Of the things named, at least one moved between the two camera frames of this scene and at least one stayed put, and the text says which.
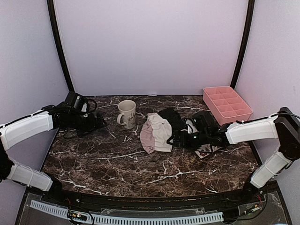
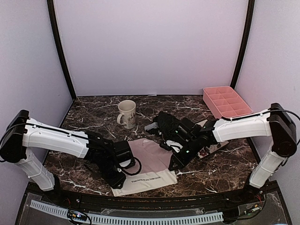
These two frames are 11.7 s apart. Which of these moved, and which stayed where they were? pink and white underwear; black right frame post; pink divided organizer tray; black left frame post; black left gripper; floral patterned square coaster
Moved: pink and white underwear; black left gripper
Stayed: black left frame post; pink divided organizer tray; black right frame post; floral patterned square coaster
